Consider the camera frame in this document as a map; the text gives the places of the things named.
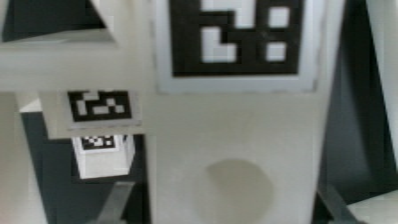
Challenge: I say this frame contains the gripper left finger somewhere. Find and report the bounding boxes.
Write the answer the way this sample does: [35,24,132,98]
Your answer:
[88,182,150,224]

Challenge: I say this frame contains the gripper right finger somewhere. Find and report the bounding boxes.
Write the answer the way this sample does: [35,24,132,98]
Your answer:
[312,184,369,224]

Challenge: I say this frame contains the white chair back frame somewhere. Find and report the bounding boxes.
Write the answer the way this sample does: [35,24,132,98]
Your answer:
[0,0,349,224]

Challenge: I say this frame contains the white chair leg block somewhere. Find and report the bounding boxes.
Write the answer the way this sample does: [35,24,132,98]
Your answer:
[72,135,136,179]

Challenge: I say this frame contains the white chair seat part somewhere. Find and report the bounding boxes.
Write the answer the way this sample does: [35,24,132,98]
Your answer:
[17,89,145,139]

